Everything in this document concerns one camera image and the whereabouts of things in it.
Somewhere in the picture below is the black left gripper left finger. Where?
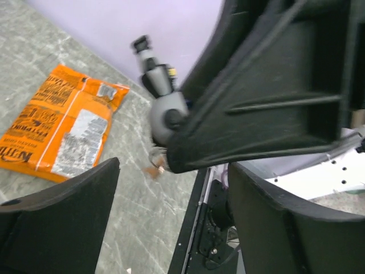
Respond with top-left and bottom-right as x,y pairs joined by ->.
1,158 -> 120,273

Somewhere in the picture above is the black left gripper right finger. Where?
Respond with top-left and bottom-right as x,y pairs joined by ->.
228,163 -> 364,273

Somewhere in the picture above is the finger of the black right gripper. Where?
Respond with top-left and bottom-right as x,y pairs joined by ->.
167,1 -> 359,173
180,0 -> 269,94

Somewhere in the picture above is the robot figure keychain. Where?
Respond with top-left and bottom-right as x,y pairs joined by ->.
131,35 -> 189,180

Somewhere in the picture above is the orange chip bag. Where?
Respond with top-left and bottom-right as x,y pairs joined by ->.
1,64 -> 129,183

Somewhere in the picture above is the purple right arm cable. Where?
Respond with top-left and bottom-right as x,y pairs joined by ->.
219,170 -> 230,191

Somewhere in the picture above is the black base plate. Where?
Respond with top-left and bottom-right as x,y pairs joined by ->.
168,167 -> 240,273

